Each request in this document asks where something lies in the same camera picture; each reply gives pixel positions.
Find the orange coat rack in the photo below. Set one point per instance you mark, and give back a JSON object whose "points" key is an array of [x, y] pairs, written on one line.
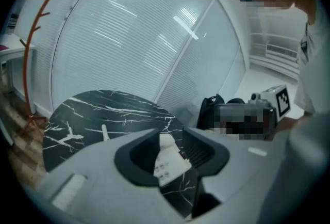
{"points": [[28, 45]]}

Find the red cloth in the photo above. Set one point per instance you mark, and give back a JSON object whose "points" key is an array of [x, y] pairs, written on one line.
{"points": [[3, 48]]}

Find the round black marble table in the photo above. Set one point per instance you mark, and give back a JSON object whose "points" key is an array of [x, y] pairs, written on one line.
{"points": [[103, 114]]}

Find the white desk with red cloth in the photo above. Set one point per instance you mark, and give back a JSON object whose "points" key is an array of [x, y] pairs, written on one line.
{"points": [[15, 52]]}

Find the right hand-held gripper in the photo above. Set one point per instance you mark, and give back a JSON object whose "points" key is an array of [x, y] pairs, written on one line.
{"points": [[282, 101]]}

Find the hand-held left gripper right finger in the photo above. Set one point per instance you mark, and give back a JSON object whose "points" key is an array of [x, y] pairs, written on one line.
{"points": [[239, 166]]}

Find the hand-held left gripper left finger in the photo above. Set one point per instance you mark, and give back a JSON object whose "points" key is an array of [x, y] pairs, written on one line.
{"points": [[103, 181]]}

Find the white air conditioner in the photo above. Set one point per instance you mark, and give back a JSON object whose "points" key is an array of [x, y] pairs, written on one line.
{"points": [[282, 51]]}

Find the person's white printed T-shirt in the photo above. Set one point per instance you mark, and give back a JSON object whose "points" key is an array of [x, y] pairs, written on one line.
{"points": [[314, 63]]}

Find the person's right forearm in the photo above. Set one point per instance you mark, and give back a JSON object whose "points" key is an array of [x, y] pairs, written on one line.
{"points": [[288, 125]]}

